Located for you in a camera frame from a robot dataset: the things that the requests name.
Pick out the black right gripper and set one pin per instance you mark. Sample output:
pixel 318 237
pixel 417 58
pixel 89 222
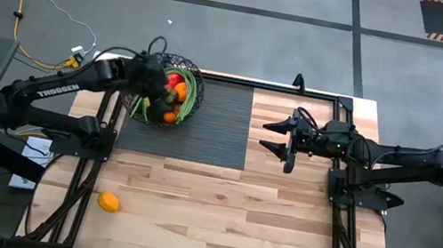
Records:
pixel 311 139

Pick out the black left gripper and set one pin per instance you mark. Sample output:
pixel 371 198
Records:
pixel 150 76

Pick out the yellow banana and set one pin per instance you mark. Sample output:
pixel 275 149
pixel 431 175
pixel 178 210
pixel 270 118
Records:
pixel 146 102

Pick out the round orange fruit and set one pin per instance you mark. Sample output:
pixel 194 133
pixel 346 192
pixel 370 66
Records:
pixel 180 91

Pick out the dark purple mangosteen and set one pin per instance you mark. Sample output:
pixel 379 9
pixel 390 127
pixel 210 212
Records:
pixel 158 112

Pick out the green long beans bunch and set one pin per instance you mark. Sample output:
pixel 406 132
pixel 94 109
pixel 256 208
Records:
pixel 191 92

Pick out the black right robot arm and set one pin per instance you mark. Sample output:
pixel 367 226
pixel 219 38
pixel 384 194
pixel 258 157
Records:
pixel 414 160

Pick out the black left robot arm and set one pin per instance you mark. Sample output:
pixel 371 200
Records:
pixel 56 89

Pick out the black clamp hook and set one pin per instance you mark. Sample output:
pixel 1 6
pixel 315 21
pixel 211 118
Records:
pixel 299 83

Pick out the grey woven table mat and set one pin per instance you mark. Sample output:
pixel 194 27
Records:
pixel 215 132

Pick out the white power adapter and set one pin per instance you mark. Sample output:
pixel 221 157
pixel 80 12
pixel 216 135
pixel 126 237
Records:
pixel 77 49

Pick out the yellow lemon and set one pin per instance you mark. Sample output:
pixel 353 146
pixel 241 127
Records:
pixel 108 201

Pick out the white box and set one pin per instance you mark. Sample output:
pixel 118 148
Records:
pixel 23 182

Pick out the black desk beam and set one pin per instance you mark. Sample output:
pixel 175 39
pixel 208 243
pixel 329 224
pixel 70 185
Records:
pixel 4 156

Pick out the black aluminium table frame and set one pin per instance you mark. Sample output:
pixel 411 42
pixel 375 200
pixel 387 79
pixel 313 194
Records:
pixel 345 103

